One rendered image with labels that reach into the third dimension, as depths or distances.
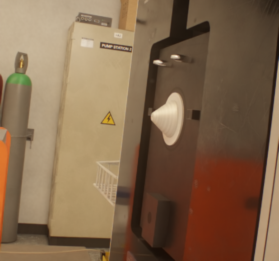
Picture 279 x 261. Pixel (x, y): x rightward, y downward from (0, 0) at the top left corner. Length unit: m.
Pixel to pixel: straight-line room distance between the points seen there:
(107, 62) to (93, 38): 0.24
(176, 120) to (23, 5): 3.55
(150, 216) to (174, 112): 0.12
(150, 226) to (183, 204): 0.06
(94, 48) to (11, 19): 0.84
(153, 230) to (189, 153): 0.10
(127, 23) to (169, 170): 3.24
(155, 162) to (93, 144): 3.03
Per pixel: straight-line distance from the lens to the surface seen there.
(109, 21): 3.72
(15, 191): 3.65
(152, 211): 0.48
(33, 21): 3.93
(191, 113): 0.41
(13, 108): 3.56
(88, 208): 3.64
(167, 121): 0.46
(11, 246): 1.51
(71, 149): 3.53
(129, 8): 3.72
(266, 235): 0.29
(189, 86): 0.45
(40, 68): 3.87
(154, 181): 0.53
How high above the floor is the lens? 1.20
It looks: 1 degrees down
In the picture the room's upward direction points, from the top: 7 degrees clockwise
